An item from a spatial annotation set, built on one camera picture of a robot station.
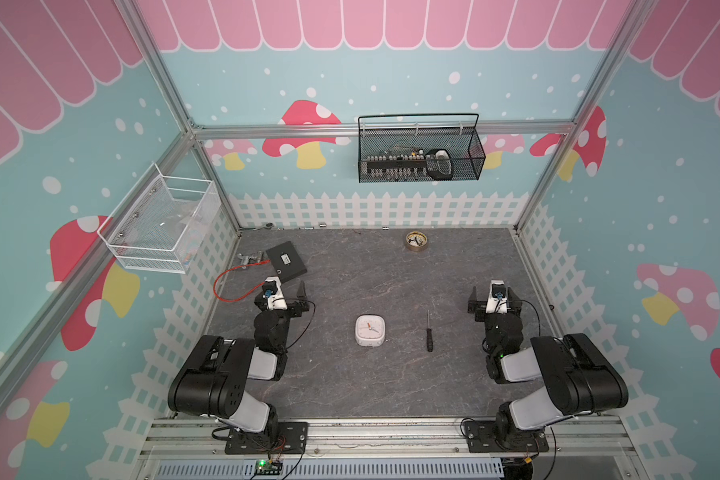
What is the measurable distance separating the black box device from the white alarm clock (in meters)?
0.31

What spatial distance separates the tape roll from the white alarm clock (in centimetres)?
35

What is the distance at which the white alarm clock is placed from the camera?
89 cm

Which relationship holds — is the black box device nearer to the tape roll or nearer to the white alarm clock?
the white alarm clock

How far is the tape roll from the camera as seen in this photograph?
1179 mm
